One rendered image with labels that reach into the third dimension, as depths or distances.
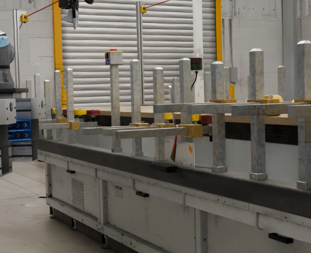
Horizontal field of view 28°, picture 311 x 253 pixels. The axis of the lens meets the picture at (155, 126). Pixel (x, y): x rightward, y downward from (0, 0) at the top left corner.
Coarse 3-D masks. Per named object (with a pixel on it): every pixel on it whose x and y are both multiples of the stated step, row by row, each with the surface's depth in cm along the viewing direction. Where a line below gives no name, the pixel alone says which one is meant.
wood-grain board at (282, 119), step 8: (104, 112) 387; (120, 112) 364; (128, 112) 353; (144, 112) 334; (152, 112) 325; (176, 112) 313; (232, 120) 257; (240, 120) 252; (248, 120) 247; (272, 120) 233; (280, 120) 228; (288, 120) 224; (296, 120) 220
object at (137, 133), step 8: (168, 128) 248; (176, 128) 248; (184, 128) 250; (208, 128) 254; (120, 136) 238; (128, 136) 239; (136, 136) 241; (144, 136) 242; (152, 136) 244; (160, 136) 245
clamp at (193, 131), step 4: (180, 124) 256; (184, 124) 253; (188, 124) 251; (192, 124) 250; (200, 124) 249; (188, 128) 250; (192, 128) 247; (196, 128) 248; (200, 128) 249; (188, 132) 250; (192, 132) 247; (196, 132) 248; (200, 132) 249; (180, 136) 256; (184, 136) 253; (188, 136) 250; (192, 136) 248; (196, 136) 248; (200, 136) 249
